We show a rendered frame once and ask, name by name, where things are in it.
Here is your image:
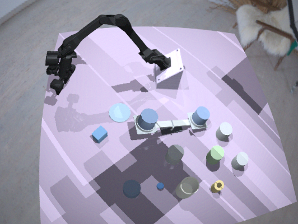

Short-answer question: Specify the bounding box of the small blue block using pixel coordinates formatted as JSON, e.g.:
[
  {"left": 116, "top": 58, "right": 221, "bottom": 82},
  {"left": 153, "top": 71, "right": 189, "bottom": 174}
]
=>
[{"left": 92, "top": 126, "right": 108, "bottom": 144}]

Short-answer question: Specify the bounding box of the yellow cylinder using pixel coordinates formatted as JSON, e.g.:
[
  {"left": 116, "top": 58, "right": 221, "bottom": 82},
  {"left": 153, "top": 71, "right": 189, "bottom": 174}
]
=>
[{"left": 211, "top": 180, "right": 224, "bottom": 193}]

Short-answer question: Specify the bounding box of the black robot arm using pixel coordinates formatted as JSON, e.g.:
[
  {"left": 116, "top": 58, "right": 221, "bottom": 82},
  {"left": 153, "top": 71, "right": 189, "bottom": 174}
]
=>
[{"left": 45, "top": 14, "right": 171, "bottom": 76}]

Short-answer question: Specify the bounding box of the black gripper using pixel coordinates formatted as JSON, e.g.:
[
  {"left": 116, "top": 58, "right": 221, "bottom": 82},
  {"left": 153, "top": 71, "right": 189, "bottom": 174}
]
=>
[{"left": 50, "top": 64, "right": 76, "bottom": 95}]

